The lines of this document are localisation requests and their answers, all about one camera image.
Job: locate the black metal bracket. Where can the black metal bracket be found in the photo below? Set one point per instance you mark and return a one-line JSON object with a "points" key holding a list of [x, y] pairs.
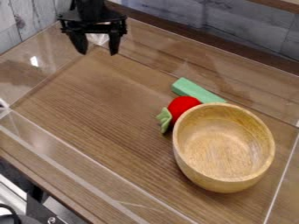
{"points": [[39, 214]]}

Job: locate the clear acrylic enclosure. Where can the clear acrylic enclosure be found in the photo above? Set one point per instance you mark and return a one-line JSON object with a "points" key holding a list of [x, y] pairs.
{"points": [[83, 138]]}

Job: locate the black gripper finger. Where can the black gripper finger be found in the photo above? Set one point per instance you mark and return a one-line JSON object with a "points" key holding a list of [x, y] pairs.
{"points": [[79, 41], [113, 42]]}

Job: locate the wooden bowl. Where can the wooden bowl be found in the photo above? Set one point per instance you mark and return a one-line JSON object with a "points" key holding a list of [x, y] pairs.
{"points": [[223, 147]]}

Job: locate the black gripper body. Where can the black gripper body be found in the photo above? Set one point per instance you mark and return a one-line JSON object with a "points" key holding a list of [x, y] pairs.
{"points": [[89, 16]]}

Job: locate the red plush fruit green leaves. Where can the red plush fruit green leaves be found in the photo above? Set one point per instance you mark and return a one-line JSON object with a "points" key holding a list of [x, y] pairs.
{"points": [[171, 113]]}

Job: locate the green rectangular block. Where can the green rectangular block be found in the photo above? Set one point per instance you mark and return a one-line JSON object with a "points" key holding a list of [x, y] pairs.
{"points": [[185, 88]]}

